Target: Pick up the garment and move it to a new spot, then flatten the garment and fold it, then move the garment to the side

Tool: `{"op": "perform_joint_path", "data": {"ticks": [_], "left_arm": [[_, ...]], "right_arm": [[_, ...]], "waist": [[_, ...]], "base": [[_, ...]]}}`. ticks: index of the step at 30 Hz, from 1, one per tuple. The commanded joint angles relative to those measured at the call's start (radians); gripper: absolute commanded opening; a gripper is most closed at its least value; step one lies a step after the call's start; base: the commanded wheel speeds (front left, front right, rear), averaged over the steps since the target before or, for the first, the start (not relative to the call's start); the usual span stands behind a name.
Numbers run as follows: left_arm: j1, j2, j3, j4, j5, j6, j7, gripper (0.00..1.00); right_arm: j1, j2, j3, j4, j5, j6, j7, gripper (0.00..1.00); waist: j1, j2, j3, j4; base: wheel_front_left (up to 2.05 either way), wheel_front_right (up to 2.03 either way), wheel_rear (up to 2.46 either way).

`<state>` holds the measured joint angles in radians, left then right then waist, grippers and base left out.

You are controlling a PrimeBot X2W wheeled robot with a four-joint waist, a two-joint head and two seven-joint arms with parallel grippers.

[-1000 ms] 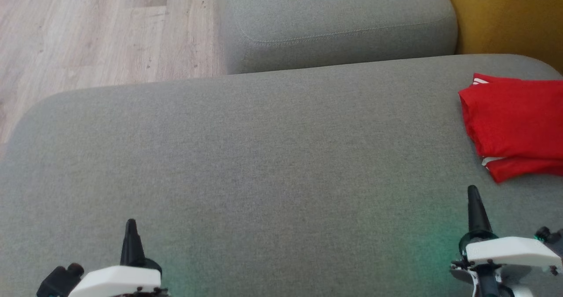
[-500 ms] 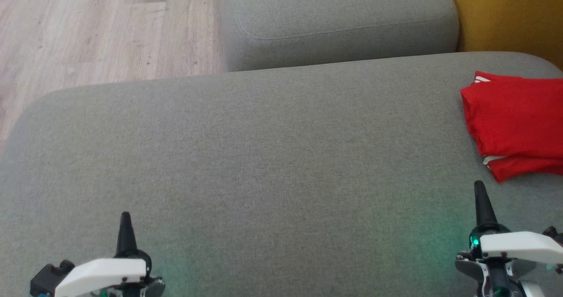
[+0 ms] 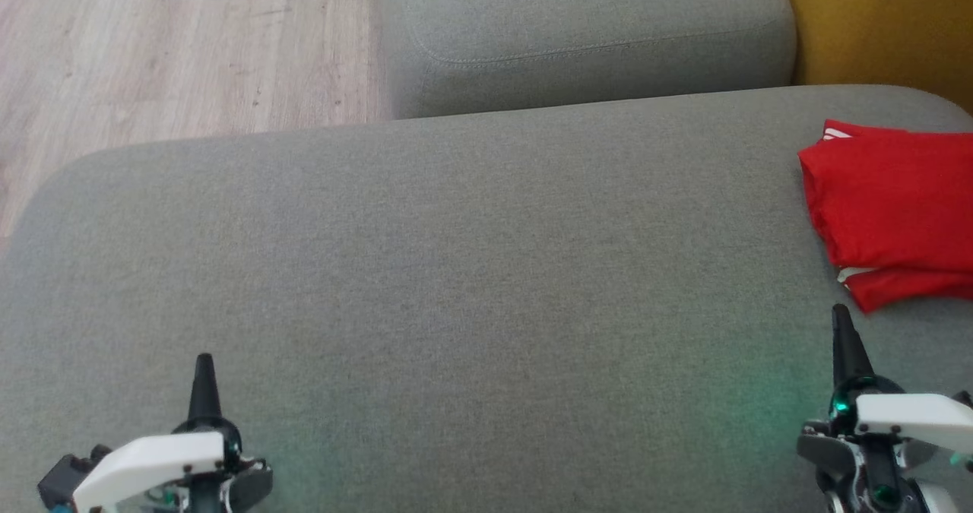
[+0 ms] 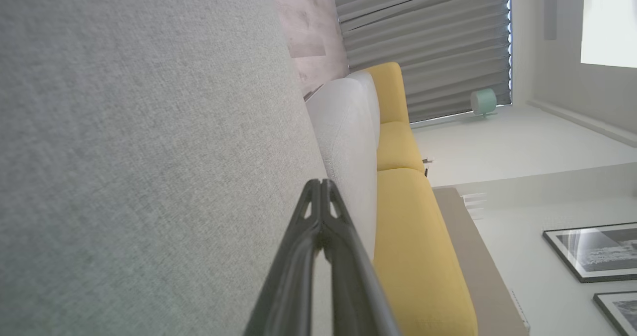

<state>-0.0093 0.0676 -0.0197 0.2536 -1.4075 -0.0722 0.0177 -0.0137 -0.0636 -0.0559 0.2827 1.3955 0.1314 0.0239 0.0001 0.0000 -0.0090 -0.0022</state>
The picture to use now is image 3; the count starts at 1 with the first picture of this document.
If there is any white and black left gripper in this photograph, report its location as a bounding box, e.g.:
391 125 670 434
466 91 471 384
71 352 274 513

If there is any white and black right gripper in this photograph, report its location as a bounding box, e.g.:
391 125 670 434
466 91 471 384
796 303 973 513

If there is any red basketball jersey number 23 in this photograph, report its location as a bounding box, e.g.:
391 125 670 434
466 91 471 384
797 119 973 272

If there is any red garment with white edge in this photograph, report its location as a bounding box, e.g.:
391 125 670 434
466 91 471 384
835 265 973 315

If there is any large grey sofa seat cushion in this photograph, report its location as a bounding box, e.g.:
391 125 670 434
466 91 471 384
0 83 973 513

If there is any yellow sofa back cushion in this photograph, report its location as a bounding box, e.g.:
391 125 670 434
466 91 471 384
771 0 973 116

